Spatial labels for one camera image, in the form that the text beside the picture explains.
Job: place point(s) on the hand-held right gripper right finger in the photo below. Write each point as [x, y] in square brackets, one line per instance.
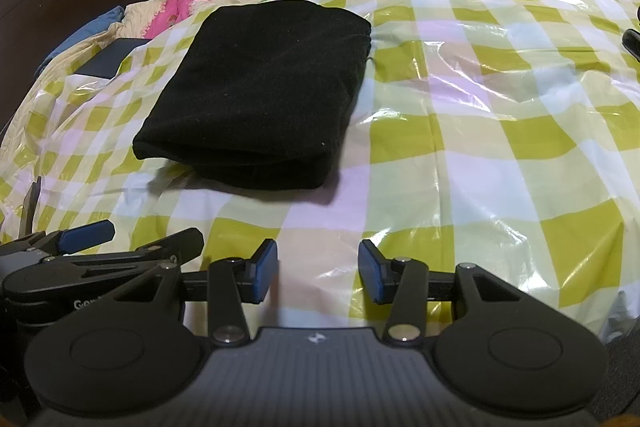
[374, 272]

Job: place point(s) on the blue cloth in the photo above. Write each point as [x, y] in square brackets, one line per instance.
[85, 37]

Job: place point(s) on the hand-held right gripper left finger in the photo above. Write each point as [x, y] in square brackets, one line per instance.
[262, 269]

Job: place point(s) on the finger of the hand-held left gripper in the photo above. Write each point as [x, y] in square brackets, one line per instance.
[87, 237]
[180, 244]

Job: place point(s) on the green checked plastic sheet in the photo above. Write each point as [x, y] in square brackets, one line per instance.
[450, 132]

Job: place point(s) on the black pants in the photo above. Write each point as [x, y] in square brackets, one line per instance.
[260, 97]

